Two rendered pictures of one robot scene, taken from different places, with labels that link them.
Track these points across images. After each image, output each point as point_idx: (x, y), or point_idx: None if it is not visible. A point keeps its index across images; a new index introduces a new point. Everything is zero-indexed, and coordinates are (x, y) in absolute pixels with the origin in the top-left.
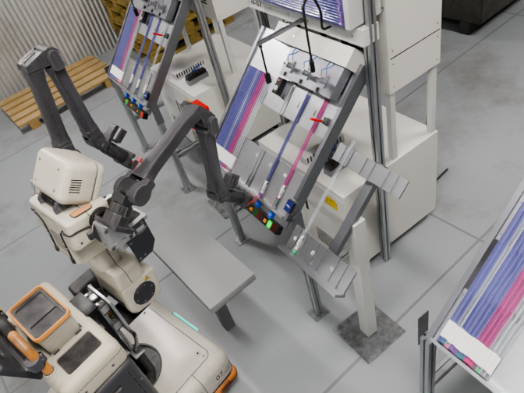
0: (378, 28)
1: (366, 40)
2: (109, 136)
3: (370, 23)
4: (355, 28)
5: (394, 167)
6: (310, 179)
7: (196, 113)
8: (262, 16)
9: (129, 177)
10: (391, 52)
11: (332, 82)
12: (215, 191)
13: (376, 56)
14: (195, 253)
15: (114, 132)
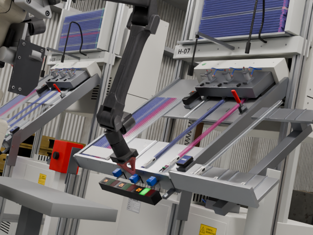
0: (309, 47)
1: (299, 47)
2: (31, 17)
3: (305, 36)
4: (291, 36)
5: (283, 231)
6: (213, 151)
7: None
8: (181, 71)
9: None
10: (309, 89)
11: (256, 79)
12: (113, 104)
13: (302, 70)
14: (37, 189)
15: (36, 18)
